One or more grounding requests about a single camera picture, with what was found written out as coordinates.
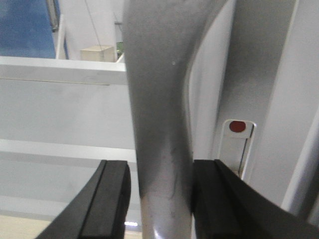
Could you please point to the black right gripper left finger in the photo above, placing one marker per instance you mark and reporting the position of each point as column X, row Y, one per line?
column 100, row 208

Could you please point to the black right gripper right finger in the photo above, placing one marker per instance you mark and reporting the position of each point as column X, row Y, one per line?
column 225, row 207

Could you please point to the white framed transparent sliding door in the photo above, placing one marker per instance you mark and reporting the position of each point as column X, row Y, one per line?
column 59, row 118

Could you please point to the grey metal door handle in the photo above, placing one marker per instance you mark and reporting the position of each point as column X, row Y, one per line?
column 161, row 41

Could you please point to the white lock plate red dot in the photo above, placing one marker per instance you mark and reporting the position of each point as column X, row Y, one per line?
column 235, row 144

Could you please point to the light plywood box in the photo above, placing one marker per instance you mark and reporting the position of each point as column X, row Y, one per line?
column 103, row 53

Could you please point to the blue partition panel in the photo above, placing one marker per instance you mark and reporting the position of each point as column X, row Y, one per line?
column 25, row 29

